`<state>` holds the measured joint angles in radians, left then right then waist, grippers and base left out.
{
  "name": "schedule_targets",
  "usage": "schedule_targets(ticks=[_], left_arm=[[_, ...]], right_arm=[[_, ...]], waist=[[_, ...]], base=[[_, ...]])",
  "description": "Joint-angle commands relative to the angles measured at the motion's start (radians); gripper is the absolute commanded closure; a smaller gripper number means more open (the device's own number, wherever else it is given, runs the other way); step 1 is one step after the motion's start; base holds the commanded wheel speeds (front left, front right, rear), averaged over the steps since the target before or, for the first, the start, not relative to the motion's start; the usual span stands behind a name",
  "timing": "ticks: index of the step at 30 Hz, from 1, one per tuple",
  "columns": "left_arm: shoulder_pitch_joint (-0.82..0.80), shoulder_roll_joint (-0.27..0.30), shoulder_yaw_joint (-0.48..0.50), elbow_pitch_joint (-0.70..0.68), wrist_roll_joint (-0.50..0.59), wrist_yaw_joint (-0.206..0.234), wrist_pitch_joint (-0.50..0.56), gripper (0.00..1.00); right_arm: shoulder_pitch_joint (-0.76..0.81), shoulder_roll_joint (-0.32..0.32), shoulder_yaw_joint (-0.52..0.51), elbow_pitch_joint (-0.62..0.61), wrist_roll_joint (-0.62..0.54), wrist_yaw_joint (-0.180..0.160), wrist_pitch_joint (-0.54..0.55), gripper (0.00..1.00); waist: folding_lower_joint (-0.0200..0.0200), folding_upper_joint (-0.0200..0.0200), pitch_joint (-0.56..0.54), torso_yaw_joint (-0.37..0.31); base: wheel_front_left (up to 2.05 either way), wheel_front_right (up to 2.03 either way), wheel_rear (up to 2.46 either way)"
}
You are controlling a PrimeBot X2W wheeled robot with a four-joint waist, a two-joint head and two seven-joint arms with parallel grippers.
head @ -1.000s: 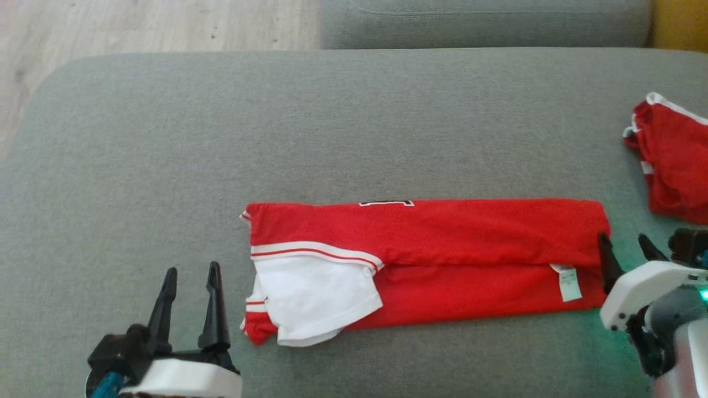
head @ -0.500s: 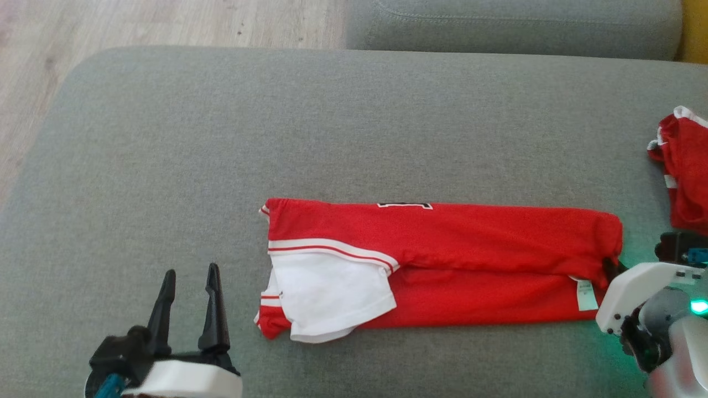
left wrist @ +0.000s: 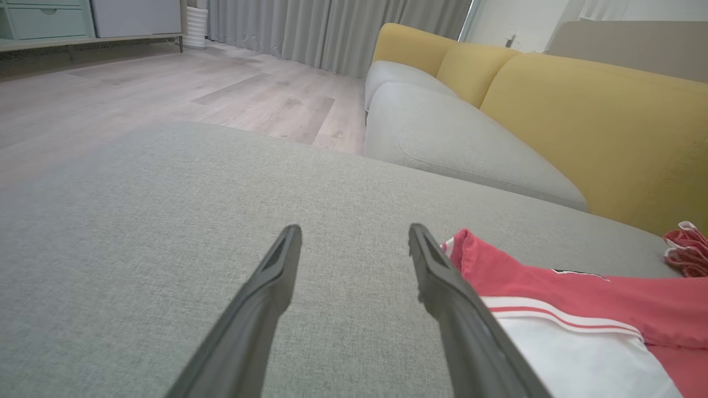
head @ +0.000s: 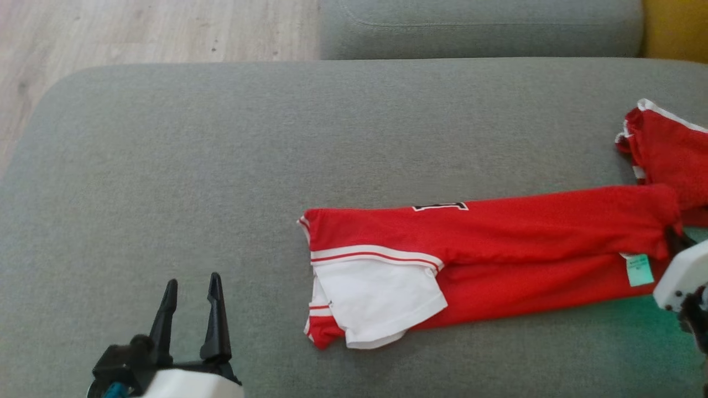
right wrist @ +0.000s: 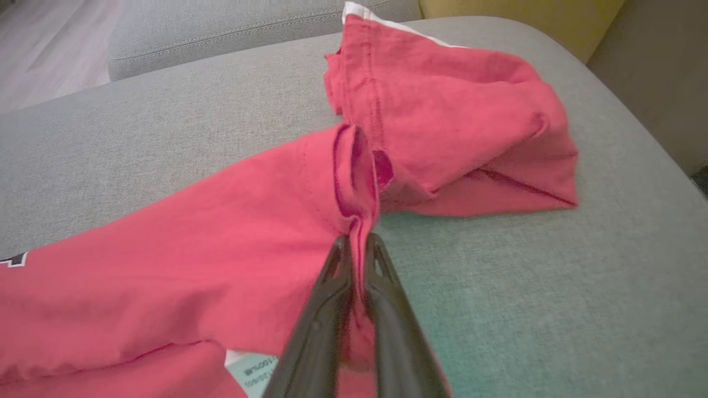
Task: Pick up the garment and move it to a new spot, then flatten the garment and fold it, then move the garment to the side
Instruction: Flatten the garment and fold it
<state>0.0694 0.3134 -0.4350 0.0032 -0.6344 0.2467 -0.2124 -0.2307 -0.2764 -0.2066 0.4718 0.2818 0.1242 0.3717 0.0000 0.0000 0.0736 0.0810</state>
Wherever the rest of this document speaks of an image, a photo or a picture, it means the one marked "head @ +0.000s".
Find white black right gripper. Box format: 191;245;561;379
652;226;708;355

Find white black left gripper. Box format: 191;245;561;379
133;272;246;398

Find red shorts with white stripe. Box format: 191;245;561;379
615;98;708;228

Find red jersey with white sleeves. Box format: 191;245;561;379
297;184;689;350

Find grey fabric sofa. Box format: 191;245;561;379
0;58;708;398

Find yellow sofa backrest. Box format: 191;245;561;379
642;0;708;62

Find grey sofa section with seam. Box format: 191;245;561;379
319;0;645;60

